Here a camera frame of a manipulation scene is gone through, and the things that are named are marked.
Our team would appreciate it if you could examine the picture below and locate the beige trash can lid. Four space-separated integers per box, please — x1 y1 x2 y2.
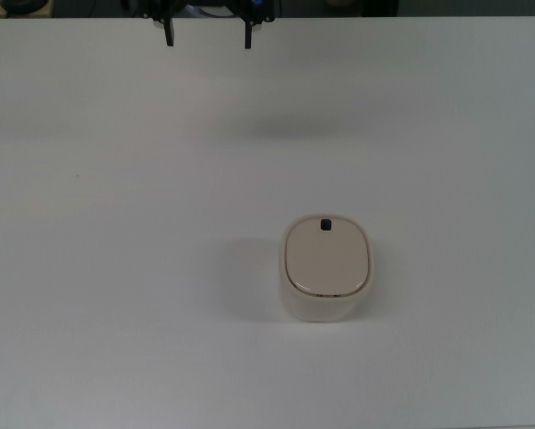
284 215 372 298

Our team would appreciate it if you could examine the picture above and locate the small white trash can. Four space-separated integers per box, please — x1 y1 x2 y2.
279 214 376 324

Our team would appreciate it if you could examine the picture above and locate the wooden desk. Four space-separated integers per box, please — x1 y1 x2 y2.
0 0 53 19

